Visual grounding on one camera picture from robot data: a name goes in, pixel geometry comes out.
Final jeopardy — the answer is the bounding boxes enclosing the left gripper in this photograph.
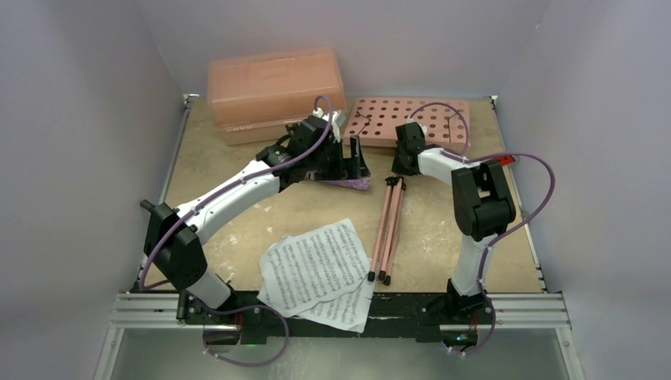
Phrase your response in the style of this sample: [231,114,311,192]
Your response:
[307,137,369,183]

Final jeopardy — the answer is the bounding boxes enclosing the pink music stand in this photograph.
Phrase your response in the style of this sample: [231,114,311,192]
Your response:
[343,97,472,287]

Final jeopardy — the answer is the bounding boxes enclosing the sheet music page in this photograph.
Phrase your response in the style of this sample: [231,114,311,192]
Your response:
[257,274,373,333]
[258,218,370,317]

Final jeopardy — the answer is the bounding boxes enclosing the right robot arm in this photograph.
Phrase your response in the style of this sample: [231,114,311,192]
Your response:
[392,122,516,322]

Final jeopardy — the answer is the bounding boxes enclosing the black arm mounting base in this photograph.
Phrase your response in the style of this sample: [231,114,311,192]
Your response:
[176,288,493,348]

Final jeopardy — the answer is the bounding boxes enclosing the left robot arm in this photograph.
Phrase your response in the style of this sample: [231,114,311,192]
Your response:
[140,114,370,324]

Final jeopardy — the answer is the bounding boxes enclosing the purple glitter microphone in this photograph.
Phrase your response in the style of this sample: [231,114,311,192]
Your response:
[317,179,370,192]

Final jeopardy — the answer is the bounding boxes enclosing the black microphone tripod stand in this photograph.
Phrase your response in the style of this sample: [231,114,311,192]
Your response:
[256,123,315,167]

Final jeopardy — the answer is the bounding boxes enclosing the pink plastic storage box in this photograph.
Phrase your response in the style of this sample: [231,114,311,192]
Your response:
[207,47,347,146]

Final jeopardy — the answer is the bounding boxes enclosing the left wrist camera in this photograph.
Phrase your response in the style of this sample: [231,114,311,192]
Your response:
[312,108,347,142]

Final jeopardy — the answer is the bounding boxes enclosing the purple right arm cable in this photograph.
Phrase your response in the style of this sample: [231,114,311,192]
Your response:
[408,102,557,358]

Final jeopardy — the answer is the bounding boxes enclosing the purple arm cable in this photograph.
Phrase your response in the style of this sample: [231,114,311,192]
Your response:
[408,102,557,358]
[137,95,336,367]

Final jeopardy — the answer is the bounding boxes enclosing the red handled pliers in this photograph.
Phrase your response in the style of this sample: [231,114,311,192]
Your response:
[492,154,517,166]

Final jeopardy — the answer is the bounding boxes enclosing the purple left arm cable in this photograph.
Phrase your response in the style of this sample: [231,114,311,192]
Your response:
[137,95,336,367]

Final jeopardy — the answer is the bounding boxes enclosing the aluminium table frame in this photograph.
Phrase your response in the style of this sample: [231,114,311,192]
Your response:
[112,97,571,359]

